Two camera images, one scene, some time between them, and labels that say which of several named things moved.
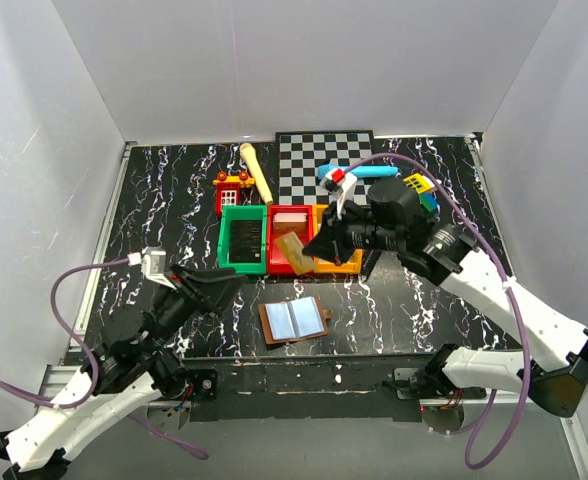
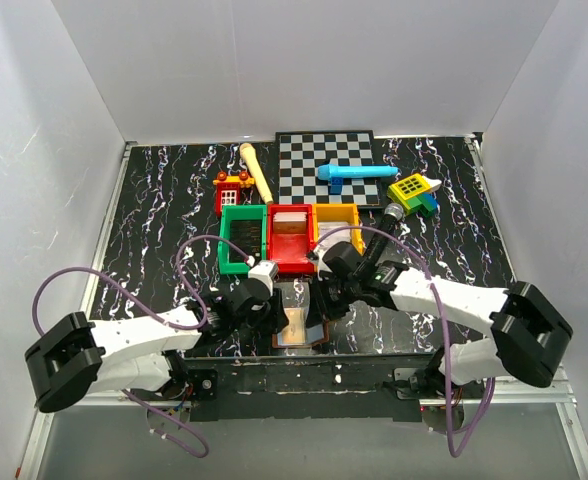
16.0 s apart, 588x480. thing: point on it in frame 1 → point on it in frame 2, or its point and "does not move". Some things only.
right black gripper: [330, 243] → [318, 309]
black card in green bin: [245, 241] does not move
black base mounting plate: [321, 388] does not move
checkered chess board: [299, 155] does not move
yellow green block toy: [429, 201] does not move
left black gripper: [216, 286] → [276, 317]
